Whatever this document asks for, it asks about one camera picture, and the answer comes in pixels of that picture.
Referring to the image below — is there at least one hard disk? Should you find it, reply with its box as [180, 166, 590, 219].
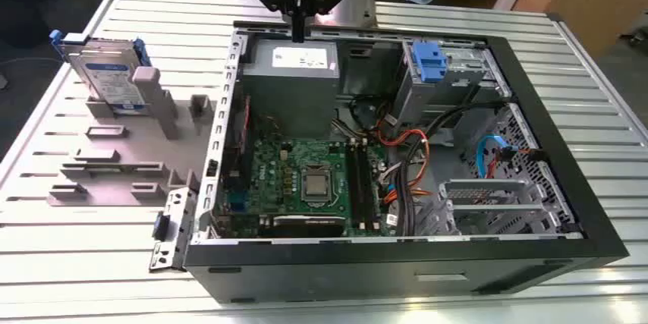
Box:
[48, 30, 154, 116]

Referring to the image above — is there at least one orange power wire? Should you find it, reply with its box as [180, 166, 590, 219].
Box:
[495, 145, 551, 164]

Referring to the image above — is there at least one metal disk bay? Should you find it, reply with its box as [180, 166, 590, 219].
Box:
[438, 178, 582, 240]

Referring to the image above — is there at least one blue plastic drive latch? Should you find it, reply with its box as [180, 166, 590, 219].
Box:
[412, 41, 450, 84]

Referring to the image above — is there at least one grey power supply unit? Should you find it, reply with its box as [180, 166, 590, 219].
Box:
[242, 38, 342, 140]

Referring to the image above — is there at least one metal optical drive cage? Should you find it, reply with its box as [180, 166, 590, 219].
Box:
[394, 37, 511, 130]

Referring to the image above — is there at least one black RAM slot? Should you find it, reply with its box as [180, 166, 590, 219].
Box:
[358, 137, 382, 232]
[347, 137, 368, 231]

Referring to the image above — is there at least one silver CPU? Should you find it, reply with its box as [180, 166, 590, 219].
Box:
[306, 175, 331, 197]

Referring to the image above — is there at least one wooden cabinet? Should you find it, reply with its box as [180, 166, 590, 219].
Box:
[514, 0, 648, 60]

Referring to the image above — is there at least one grey parts rack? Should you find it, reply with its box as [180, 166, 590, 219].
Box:
[46, 66, 220, 207]

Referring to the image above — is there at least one black CPU socket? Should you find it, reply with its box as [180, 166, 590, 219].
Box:
[300, 163, 336, 210]

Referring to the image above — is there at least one green motherboard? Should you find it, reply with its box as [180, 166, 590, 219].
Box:
[218, 137, 402, 237]

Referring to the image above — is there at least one green RAM stick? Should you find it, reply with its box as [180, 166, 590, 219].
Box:
[84, 164, 142, 174]

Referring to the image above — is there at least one black graphics card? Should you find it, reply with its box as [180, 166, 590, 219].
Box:
[256, 212, 350, 238]

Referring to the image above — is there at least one black PC case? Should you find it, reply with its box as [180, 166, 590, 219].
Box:
[183, 19, 630, 304]

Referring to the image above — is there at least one orange red wire bundle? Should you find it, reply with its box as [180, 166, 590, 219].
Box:
[376, 129, 432, 206]

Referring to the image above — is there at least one blue data wire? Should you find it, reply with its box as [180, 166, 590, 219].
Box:
[475, 133, 538, 180]

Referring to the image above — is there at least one black cable bundle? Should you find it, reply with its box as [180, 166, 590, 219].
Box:
[394, 99, 507, 237]

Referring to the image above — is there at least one metal card retention bracket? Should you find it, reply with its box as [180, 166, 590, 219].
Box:
[148, 186, 198, 274]

